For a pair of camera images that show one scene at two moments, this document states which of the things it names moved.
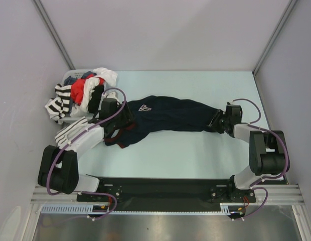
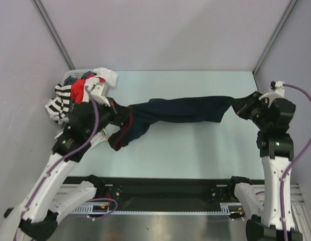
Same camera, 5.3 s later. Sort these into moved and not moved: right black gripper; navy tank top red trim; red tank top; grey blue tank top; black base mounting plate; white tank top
Moved: right black gripper; navy tank top red trim
Not moved: red tank top; black base mounting plate; white tank top; grey blue tank top
